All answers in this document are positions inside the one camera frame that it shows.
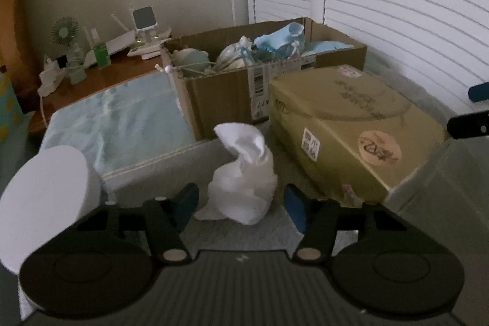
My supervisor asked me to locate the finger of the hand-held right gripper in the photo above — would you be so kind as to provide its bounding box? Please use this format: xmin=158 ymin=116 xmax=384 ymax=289
xmin=446 ymin=112 xmax=489 ymax=140
xmin=468 ymin=83 xmax=489 ymax=104

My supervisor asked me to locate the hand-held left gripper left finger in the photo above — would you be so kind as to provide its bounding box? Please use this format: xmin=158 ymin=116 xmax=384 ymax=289
xmin=74 ymin=183 xmax=200 ymax=266

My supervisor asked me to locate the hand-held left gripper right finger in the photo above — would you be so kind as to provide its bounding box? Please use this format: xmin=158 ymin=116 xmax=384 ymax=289
xmin=283 ymin=184 xmax=409 ymax=262

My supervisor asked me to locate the white tissue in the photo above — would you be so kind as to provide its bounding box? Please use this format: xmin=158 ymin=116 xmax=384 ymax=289
xmin=195 ymin=123 xmax=279 ymax=226

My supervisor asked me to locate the cardboard box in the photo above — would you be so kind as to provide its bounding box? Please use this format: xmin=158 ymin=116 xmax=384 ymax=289
xmin=160 ymin=17 xmax=368 ymax=142

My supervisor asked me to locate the beige drawstring pouch with tassel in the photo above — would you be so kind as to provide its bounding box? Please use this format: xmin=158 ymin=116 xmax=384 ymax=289
xmin=155 ymin=48 xmax=215 ymax=79

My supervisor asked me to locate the blue face mask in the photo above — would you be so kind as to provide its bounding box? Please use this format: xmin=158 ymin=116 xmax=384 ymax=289
xmin=253 ymin=23 xmax=306 ymax=58
xmin=303 ymin=39 xmax=356 ymax=56

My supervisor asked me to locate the gold gift box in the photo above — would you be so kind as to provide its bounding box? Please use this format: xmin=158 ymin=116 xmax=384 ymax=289
xmin=268 ymin=66 xmax=482 ymax=220

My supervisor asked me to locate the white toilet paper roll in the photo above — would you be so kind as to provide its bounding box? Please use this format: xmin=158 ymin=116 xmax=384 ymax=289
xmin=0 ymin=146 xmax=105 ymax=275

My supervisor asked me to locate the wooden nightstand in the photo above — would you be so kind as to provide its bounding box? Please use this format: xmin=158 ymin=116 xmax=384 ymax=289
xmin=28 ymin=50 xmax=173 ymax=136

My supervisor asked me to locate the small green bottle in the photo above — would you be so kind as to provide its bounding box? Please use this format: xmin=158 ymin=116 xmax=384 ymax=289
xmin=92 ymin=27 xmax=112 ymax=70

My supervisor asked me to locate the white router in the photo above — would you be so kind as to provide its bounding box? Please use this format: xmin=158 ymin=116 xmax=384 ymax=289
xmin=82 ymin=13 xmax=136 ymax=68

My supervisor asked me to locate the clear glass bottle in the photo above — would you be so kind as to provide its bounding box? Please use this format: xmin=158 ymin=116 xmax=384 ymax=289
xmin=67 ymin=43 xmax=86 ymax=84

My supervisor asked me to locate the white tablet stand device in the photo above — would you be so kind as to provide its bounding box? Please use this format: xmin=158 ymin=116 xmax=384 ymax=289
xmin=128 ymin=5 xmax=172 ymax=59

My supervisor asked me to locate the small green desk fan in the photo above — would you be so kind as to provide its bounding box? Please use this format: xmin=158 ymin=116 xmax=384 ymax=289
xmin=51 ymin=16 xmax=79 ymax=48

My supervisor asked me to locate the wooden headboard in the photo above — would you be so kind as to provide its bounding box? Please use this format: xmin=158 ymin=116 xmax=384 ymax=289
xmin=0 ymin=0 xmax=32 ymax=102

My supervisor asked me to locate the white charger with cable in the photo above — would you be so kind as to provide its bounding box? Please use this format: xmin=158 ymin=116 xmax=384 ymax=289
xmin=37 ymin=58 xmax=66 ymax=128

